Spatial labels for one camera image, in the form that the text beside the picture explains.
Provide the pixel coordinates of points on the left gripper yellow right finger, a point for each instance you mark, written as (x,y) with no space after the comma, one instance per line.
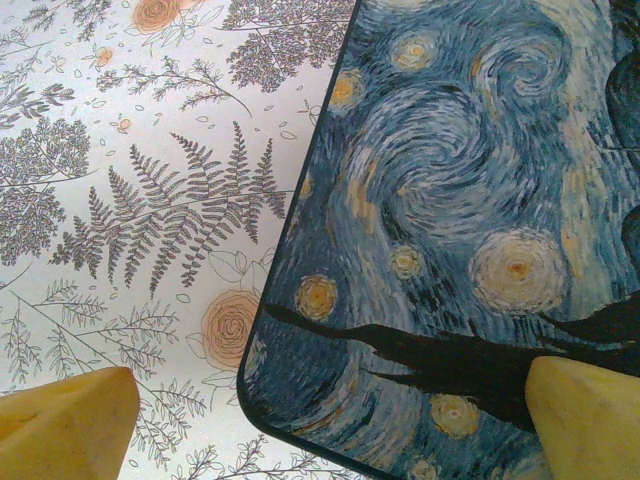
(590,430)

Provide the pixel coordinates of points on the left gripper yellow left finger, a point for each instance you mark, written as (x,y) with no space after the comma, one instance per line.
(65,425)

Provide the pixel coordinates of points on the starry night mouse pad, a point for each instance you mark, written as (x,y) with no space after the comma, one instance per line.
(450,175)

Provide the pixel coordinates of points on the floral patterned tablecloth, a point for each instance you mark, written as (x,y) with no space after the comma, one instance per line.
(150,150)

